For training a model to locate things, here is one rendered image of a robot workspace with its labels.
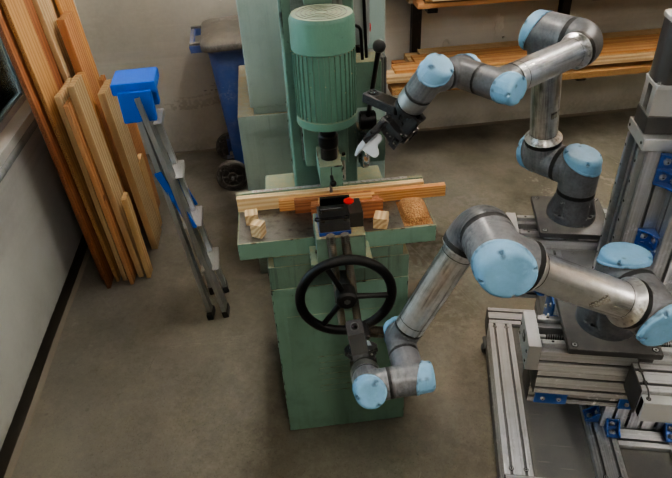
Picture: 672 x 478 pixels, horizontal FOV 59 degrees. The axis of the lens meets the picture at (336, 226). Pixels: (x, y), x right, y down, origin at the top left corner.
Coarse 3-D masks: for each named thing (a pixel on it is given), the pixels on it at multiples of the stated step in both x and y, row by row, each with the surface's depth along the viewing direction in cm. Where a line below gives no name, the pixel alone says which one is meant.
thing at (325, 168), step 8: (320, 152) 184; (320, 160) 180; (336, 160) 180; (320, 168) 177; (328, 168) 177; (336, 168) 177; (320, 176) 178; (328, 176) 179; (336, 176) 179; (320, 184) 180; (328, 184) 180
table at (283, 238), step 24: (240, 216) 187; (264, 216) 187; (288, 216) 186; (432, 216) 183; (240, 240) 177; (264, 240) 176; (288, 240) 176; (312, 240) 177; (384, 240) 180; (408, 240) 181; (432, 240) 182; (312, 264) 171
